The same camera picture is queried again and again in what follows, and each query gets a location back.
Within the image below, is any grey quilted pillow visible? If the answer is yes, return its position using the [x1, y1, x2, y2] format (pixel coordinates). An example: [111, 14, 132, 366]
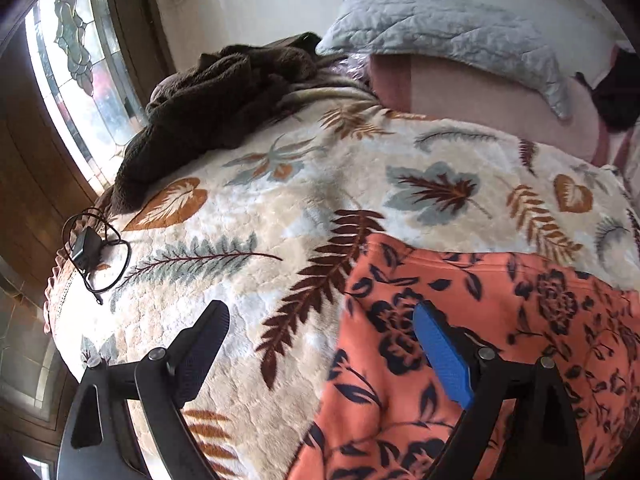
[315, 0, 575, 122]

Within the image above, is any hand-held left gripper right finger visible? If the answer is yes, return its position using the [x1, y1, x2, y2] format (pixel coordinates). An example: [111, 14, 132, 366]
[413, 301, 586, 480]

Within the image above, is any black charger with cable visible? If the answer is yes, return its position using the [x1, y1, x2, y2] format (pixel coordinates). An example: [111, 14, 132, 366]
[62, 207, 134, 307]

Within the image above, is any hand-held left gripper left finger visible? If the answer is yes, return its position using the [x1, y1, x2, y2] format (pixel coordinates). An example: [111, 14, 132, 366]
[56, 300, 232, 480]

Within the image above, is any orange floral garment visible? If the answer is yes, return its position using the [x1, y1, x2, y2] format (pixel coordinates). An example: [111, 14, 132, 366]
[287, 232, 640, 480]

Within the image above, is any pink sofa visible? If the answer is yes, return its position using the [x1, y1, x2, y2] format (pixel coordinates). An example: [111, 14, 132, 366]
[367, 45, 640, 196]

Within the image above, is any purple patterned cloth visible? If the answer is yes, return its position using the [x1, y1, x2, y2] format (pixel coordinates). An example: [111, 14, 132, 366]
[320, 57, 373, 92]

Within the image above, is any brown fleece garment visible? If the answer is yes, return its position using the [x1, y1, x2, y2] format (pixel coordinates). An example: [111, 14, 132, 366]
[95, 32, 373, 217]

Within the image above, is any wooden stained-glass door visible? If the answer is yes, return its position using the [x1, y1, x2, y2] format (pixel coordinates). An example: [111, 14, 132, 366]
[0, 0, 177, 480]

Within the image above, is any leaf-print blanket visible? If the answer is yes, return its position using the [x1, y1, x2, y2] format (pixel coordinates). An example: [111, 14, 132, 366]
[42, 85, 640, 480]

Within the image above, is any black garment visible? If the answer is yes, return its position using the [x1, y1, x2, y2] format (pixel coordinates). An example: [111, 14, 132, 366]
[575, 45, 640, 133]

